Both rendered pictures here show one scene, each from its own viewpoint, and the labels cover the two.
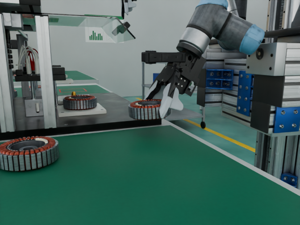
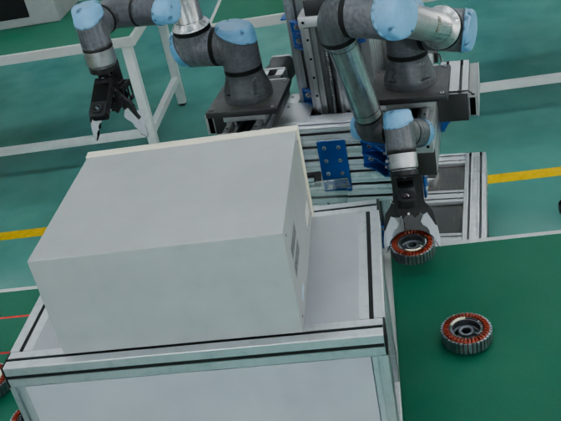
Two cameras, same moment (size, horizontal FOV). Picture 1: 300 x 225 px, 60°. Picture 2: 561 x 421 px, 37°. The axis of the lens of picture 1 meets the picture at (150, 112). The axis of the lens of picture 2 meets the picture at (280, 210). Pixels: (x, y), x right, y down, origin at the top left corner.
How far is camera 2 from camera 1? 1.95 m
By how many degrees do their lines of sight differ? 57
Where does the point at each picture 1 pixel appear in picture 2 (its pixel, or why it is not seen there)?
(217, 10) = (413, 124)
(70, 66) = not seen: outside the picture
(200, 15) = (408, 137)
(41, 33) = not seen: hidden behind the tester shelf
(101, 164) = (489, 301)
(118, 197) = (546, 296)
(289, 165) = not seen: hidden behind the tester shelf
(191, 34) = (412, 159)
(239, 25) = (425, 129)
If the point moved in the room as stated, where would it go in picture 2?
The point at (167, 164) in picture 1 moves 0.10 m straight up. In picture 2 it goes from (501, 270) to (499, 236)
